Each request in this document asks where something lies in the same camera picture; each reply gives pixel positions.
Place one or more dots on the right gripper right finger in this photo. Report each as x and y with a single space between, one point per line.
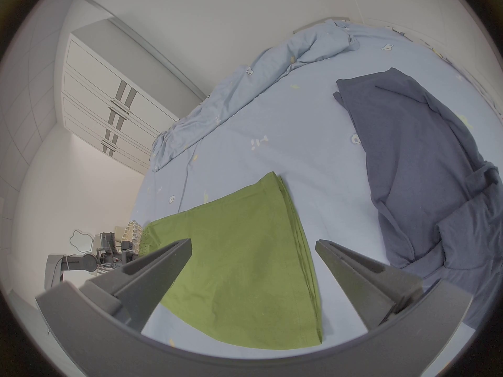
365 285

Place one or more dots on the pale blue quilt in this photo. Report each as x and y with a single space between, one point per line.
235 92

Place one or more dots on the round woven basket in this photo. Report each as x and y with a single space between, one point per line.
133 230

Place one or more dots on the bed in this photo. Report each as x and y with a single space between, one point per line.
275 139

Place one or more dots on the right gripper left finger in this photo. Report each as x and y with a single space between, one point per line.
145 281

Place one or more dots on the dark blue garment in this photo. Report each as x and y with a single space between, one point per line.
412 163

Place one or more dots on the white wardrobe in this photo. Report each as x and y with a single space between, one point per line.
94 92

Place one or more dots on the green shorts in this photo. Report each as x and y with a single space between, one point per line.
243 257

